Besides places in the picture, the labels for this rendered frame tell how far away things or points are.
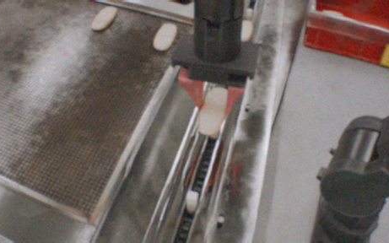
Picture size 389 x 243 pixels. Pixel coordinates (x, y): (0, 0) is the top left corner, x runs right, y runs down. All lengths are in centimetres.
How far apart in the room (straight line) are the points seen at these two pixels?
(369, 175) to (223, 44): 21
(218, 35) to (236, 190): 21
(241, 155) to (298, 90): 25
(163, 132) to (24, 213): 28
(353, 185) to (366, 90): 42
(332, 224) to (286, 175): 13
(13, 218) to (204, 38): 32
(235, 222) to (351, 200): 15
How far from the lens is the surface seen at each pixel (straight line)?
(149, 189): 51
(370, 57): 87
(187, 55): 40
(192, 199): 44
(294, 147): 58
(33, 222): 43
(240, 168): 48
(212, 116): 46
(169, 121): 60
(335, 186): 38
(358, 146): 39
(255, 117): 56
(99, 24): 70
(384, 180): 36
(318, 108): 67
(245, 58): 40
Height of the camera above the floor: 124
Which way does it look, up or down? 45 degrees down
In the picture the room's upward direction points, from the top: straight up
